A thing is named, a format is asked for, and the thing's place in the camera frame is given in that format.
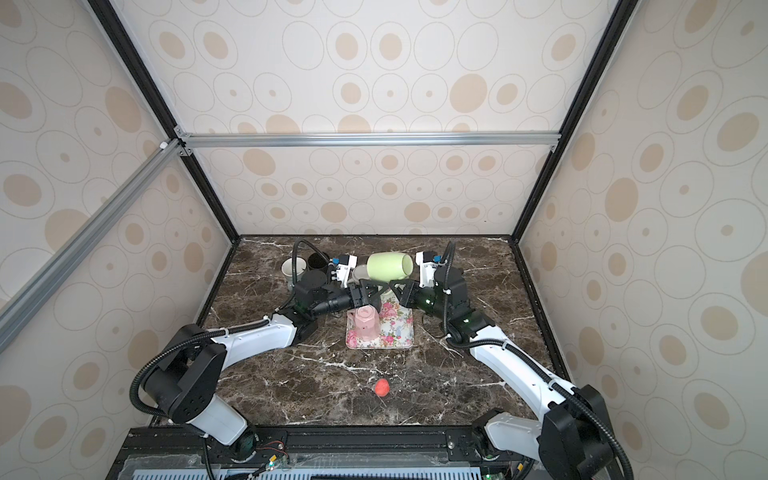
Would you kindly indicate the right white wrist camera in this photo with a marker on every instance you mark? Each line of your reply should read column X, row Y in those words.
column 427, row 262

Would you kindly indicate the light green ceramic mug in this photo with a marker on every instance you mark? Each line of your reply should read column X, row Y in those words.
column 389, row 266

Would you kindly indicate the floral rectangular tray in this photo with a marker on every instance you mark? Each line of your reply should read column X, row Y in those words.
column 396, row 327

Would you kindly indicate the horizontal aluminium frame bar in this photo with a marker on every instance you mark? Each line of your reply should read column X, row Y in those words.
column 388, row 139

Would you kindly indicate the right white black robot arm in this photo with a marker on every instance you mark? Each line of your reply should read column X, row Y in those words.
column 572, row 436

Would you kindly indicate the small red toy fruit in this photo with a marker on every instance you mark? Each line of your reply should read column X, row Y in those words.
column 382, row 388

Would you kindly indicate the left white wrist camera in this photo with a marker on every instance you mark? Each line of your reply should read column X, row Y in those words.
column 343, row 266

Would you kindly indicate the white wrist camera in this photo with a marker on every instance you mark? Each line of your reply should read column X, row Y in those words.
column 343, row 266
column 427, row 262

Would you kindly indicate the pink ceramic mug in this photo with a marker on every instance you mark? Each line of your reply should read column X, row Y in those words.
column 364, row 323

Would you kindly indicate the white ceramic mug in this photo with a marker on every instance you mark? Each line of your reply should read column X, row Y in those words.
column 360, row 273

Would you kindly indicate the diagonal aluminium frame bar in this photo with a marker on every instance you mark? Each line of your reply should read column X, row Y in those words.
column 22, row 308

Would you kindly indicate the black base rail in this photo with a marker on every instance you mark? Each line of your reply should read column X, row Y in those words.
column 317, row 452

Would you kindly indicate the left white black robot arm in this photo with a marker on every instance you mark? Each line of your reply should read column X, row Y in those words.
column 180, row 383

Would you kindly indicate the grey ceramic mug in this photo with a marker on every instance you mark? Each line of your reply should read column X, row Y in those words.
column 293, row 271

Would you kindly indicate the black ceramic mug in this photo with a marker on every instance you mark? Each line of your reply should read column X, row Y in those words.
column 318, row 261

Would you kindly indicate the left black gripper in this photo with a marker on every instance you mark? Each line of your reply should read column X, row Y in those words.
column 356, row 297

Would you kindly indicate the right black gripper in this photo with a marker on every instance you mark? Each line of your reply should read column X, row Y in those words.
column 407, row 296

